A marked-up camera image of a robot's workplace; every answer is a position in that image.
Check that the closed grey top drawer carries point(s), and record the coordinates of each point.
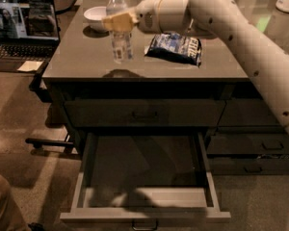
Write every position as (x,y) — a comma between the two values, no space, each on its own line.
(143,112)

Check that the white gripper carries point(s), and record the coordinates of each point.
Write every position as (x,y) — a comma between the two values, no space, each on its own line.
(148,15)

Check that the right top grey drawer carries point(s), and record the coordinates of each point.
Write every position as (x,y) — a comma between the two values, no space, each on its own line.
(247,112)

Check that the right bottom grey drawer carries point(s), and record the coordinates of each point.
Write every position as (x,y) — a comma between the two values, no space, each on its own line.
(228,166)

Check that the blue chip bag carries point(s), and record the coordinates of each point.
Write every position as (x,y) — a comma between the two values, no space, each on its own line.
(175,48)

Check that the white ceramic bowl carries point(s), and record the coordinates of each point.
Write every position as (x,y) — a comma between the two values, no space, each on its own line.
(94,17)

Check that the open black laptop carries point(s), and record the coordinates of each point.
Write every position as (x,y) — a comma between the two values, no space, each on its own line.
(28,32)

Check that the person leg brown trousers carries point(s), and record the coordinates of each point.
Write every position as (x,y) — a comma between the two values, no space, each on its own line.
(11,218)

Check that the clear plastic water bottle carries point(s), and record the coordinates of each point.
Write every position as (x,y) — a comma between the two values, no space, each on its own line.
(121,41)

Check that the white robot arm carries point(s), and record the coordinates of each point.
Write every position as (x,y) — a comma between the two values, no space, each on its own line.
(264,62)

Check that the white paper note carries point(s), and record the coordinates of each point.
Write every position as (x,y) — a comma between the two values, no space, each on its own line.
(29,66)

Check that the black chair base leg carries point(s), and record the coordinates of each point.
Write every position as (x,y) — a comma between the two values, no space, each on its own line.
(39,143)

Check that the black shoe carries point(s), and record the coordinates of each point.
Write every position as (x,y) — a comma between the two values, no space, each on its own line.
(36,227)

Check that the right middle grey drawer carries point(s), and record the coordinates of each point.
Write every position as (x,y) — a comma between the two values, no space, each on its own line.
(248,144)

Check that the open grey middle drawer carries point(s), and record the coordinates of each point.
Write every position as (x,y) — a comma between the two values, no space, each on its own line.
(144,183)

